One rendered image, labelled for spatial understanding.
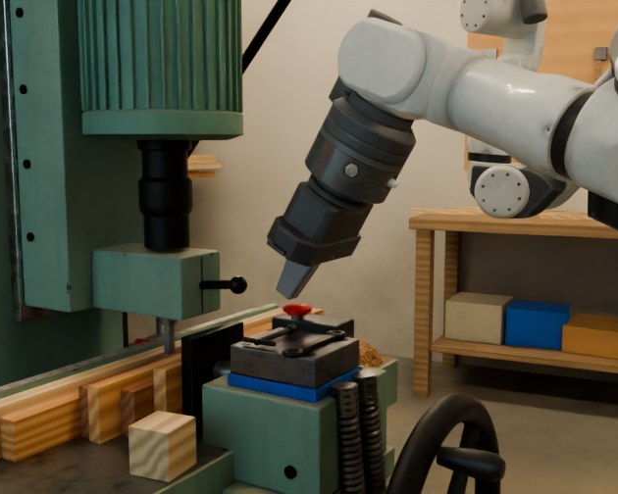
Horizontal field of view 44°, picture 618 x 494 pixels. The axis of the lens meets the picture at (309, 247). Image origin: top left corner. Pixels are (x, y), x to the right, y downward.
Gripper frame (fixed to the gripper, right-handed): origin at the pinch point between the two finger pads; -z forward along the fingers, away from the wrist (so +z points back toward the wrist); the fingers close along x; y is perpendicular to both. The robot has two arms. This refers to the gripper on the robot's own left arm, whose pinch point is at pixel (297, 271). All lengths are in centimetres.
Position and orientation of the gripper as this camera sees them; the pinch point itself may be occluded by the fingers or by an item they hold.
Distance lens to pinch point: 79.7
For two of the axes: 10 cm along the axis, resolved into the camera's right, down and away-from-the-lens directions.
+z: 4.2, -8.2, -3.7
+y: -7.4, -5.5, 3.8
